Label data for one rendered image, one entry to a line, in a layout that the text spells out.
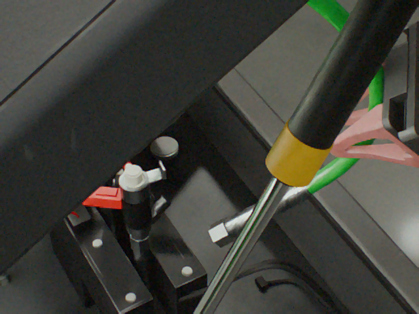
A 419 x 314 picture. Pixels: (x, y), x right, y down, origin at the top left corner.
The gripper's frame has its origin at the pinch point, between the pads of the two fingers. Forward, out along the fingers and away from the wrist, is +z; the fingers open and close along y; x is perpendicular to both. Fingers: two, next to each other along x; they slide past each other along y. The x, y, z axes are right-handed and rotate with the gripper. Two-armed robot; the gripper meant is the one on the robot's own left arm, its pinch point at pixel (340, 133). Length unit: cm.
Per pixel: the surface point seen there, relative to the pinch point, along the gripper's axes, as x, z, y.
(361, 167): 112, 87, -83
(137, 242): 1.3, 26.1, 2.8
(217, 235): -0.2, 12.6, 6.1
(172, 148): 16, 44, -23
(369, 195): 112, 84, -74
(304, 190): 1.4, 4.6, 3.2
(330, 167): 1.5, 2.1, 1.7
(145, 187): -3.5, 19.8, 0.8
